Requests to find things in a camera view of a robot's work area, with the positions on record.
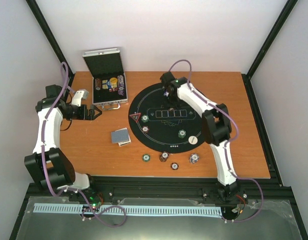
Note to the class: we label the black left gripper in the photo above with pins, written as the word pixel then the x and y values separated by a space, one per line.
pixel 83 115

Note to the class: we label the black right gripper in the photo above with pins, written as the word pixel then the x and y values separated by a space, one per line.
pixel 178 105

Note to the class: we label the green chips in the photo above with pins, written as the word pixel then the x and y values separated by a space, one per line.
pixel 182 133
pixel 145 118

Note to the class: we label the single brown chip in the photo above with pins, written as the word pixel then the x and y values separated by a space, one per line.
pixel 174 166
pixel 145 129

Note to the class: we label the red triangular all-in marker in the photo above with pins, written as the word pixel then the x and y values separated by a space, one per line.
pixel 135 116

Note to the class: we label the white dealer button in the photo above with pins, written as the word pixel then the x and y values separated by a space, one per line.
pixel 193 140

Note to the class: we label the brown poker chip stack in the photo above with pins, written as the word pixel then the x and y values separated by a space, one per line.
pixel 164 156

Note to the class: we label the green poker chip stack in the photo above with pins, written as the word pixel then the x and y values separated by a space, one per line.
pixel 146 157

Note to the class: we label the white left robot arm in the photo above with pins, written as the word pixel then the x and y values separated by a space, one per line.
pixel 47 165

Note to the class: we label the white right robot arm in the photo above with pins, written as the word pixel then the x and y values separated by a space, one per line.
pixel 216 129

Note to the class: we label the black round poker mat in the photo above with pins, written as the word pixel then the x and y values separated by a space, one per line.
pixel 164 122

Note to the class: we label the aluminium poker chip case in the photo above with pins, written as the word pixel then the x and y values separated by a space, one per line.
pixel 104 64

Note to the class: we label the brown chips in case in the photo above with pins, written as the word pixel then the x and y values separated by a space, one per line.
pixel 97 84

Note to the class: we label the blue-backed card deck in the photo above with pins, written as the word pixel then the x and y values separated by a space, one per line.
pixel 120 136

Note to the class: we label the yellow button in case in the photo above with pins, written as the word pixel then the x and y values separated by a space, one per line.
pixel 113 81

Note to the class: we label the white playing card box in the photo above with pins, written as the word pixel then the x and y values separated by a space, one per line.
pixel 124 143

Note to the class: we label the purple chips in case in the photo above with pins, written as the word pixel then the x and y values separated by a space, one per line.
pixel 121 85

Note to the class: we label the blue poker chip stack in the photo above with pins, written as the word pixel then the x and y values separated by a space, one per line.
pixel 194 157

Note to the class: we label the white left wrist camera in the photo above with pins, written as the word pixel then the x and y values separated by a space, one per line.
pixel 79 95

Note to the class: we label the light blue cable duct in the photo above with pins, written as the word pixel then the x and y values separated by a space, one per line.
pixel 133 210

